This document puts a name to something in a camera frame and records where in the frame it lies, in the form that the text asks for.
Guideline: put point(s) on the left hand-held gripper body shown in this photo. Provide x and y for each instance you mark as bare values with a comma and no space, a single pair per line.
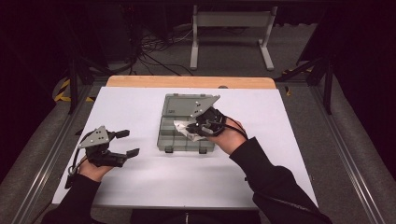
95,138

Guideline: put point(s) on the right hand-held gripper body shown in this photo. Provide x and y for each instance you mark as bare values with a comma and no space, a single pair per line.
204,107

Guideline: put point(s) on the white packet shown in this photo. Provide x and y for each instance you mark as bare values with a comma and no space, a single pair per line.
180,127

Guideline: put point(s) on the transparent grey compartment box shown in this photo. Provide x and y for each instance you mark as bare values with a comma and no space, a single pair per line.
179,107

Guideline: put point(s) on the person's right hand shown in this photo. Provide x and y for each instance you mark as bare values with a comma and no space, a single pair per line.
230,138

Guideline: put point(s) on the person's left hand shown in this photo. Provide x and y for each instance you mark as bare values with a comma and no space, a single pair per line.
93,172

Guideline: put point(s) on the white table mat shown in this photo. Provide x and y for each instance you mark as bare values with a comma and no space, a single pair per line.
140,180

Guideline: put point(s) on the wooden table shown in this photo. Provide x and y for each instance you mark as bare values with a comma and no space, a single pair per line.
186,81

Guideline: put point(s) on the yellow black floor tape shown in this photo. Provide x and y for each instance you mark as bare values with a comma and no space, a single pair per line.
63,93
291,73

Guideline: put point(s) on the black tripod stand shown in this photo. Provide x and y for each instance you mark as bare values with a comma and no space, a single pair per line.
323,81
74,81

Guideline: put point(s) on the white metal stand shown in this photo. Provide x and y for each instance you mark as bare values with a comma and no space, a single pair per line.
233,19

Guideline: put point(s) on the aluminium floor rail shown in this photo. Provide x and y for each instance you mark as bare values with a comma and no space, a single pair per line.
49,158
345,158

